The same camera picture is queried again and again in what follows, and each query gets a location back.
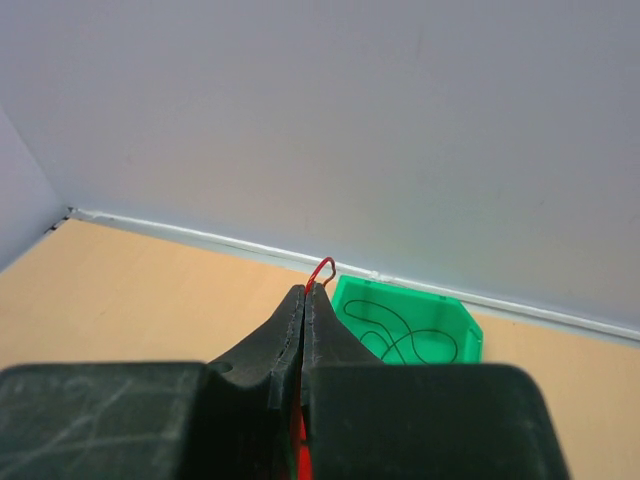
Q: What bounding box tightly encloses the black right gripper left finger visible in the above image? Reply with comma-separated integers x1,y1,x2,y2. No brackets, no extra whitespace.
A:
1,285,304,479

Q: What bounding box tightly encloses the red wire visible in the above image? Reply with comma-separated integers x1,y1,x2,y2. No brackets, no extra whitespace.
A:
294,256,337,480

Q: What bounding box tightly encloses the far green plastic bin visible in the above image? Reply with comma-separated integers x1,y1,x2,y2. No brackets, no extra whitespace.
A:
332,275,484,365

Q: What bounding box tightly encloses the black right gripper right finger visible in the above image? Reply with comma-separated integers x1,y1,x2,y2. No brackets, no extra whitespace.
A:
302,284,570,479

